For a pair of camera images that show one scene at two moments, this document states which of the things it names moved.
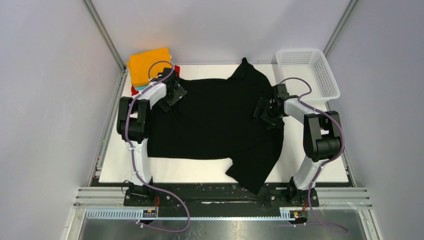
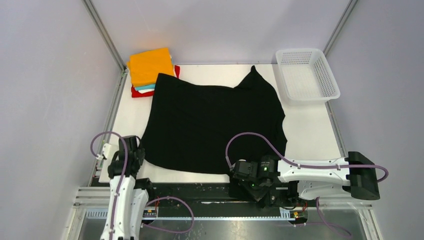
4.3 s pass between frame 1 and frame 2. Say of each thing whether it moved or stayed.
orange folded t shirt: stayed
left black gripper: moved
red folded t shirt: stayed
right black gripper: moved
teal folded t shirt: stayed
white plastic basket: stayed
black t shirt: moved
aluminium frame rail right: stayed
